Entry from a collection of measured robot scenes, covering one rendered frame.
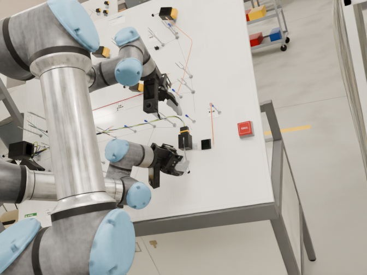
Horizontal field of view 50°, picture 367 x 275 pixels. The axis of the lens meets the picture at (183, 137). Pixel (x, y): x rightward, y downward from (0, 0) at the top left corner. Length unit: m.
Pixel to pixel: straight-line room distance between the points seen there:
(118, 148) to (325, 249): 1.60
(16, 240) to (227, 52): 1.19
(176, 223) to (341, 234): 1.27
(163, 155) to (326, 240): 1.45
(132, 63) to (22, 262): 0.63
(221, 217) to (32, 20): 0.99
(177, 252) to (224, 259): 0.20
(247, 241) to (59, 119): 1.06
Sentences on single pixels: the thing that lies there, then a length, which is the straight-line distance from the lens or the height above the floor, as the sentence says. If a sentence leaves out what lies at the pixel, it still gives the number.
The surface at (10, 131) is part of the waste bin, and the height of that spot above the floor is 0.51.
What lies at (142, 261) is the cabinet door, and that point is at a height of 0.63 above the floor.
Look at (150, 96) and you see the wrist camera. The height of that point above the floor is 1.36.
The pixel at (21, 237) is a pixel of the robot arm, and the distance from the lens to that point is 0.75.
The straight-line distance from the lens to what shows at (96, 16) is 5.97.
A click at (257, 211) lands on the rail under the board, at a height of 0.84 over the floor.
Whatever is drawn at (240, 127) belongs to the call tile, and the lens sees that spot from 1.50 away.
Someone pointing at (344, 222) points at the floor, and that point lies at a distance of 2.66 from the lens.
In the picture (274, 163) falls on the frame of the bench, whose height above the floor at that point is 0.80.
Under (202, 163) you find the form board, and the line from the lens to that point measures 1.55.
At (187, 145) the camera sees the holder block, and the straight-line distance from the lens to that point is 1.49.
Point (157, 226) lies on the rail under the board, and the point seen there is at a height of 0.84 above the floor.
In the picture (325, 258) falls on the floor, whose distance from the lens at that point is 2.46.
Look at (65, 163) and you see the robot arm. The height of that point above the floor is 1.47.
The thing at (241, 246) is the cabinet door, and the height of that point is 0.65.
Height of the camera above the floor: 1.71
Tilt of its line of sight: 23 degrees down
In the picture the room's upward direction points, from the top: 21 degrees counter-clockwise
